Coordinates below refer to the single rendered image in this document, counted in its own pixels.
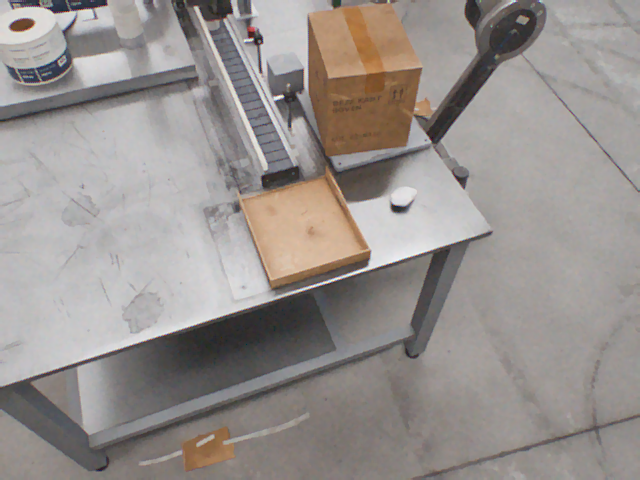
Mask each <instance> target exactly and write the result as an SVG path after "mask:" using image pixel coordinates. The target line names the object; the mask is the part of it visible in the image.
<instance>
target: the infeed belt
mask: <svg viewBox="0 0 640 480"><path fill-rule="evenodd" d="M219 25H220V29H219V30H218V31H216V32H209V33H210V36H211V38H212V40H213V42H214V45H215V47H216V49H217V52H218V54H219V56H220V58H221V61H222V63H223V65H224V67H225V70H226V72H227V75H228V77H229V80H230V82H231V84H232V86H233V89H234V91H235V93H236V95H237V98H238V100H239V102H240V104H241V107H242V109H243V111H244V113H245V116H246V118H247V120H248V122H249V125H250V127H251V129H252V132H253V134H254V136H255V138H256V141H257V143H258V145H259V147H260V150H261V152H262V154H263V156H264V159H265V161H267V163H268V170H267V171H263V173H264V175H266V176H267V175H270V174H274V173H278V172H282V171H285V170H289V168H293V167H295V166H294V164H293V162H292V160H291V158H290V156H289V153H288V151H287V149H286V147H285V145H284V143H283V141H282V139H281V137H280V135H279V133H278V131H277V129H276V127H275V125H274V123H273V120H272V118H271V116H270V114H268V112H267V110H266V108H265V106H264V104H263V102H262V100H261V98H260V96H259V94H258V92H257V89H256V87H255V85H254V83H253V81H252V79H251V77H250V75H249V73H248V70H247V68H246V66H245V64H244V62H243V60H242V57H241V55H240V53H239V51H238V49H237V47H236V45H235V43H234V41H233V39H232V37H231V35H230V33H229V31H228V29H227V26H226V24H225V22H224V20H220V21H219Z"/></svg>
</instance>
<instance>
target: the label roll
mask: <svg viewBox="0 0 640 480"><path fill-rule="evenodd" d="M0 57H1V59H2V61H3V63H4V65H5V67H6V68H7V70H8V72H9V74H10V76H11V78H12V79H13V80H14V81H16V82H18V83H21V84H25V85H39V84H45V83H49V82H52V81H54V80H57V79H59V78H61V77H62V76H64V75H65V74H66V73H67V72H68V71H69V70H70V69H71V67H72V65H73V57H72V55H71V52H70V50H69V47H68V45H67V43H66V40H65V38H64V35H63V32H62V30H61V27H60V25H59V22H58V20H56V17H55V15H54V14H53V13H52V12H51V11H49V10H47V9H44V8H39V7H25V8H19V9H15V10H12V11H8V12H6V13H4V14H2V15H0Z"/></svg>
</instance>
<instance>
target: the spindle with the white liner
mask: <svg viewBox="0 0 640 480"><path fill-rule="evenodd" d="M107 4H108V6H109V9H110V12H111V16H112V19H113V22H115V26H116V29H117V32H118V36H119V38H120V39H121V40H120V44H121V45H122V46H123V47H125V48H129V49H133V48H138V47H140V46H142V45H144V44H145V42H146V40H147V39H146V36H145V35H144V29H143V27H142V23H141V20H140V17H139V11H138V8H137V5H136V1H135V0H107Z"/></svg>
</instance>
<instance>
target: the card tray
mask: <svg viewBox="0 0 640 480"><path fill-rule="evenodd" d="M236 192H237V198H238V202H239V205H240V207H241V210H242V213H243V215H244V218H245V221H246V223H247V226H248V229H249V231H250V234H251V237H252V239H253V242H254V245H255V247H256V250H257V253H258V255H259V258H260V261H261V263H262V266H263V269H265V271H266V274H267V277H268V279H269V282H270V285H271V287H272V288H276V287H279V286H282V285H285V284H288V283H292V282H295V281H298V280H301V279H304V278H308V277H311V276H314V275H317V274H321V273H324V272H327V271H330V270H333V269H337V268H340V267H343V266H346V265H349V264H353V263H356V262H359V261H362V260H365V259H369V258H370V254H371V248H370V246H369V244H368V242H367V240H366V238H365V237H364V235H363V233H362V231H361V229H360V227H359V225H358V223H357V222H356V220H355V218H354V216H353V214H352V212H351V210H350V209H349V207H348V205H347V203H346V201H345V199H344V197H343V195H342V194H341V192H340V190H339V188H338V186H337V184H336V182H335V181H334V179H333V177H332V175H331V173H330V171H329V169H328V166H326V176H324V177H320V178H316V179H313V180H309V181H306V182H302V183H298V184H295V185H291V186H287V187H284V188H280V189H276V190H273V191H269V192H265V193H261V194H257V195H253V196H250V197H246V198H242V199H241V198H240V195H239V193H238V191H236Z"/></svg>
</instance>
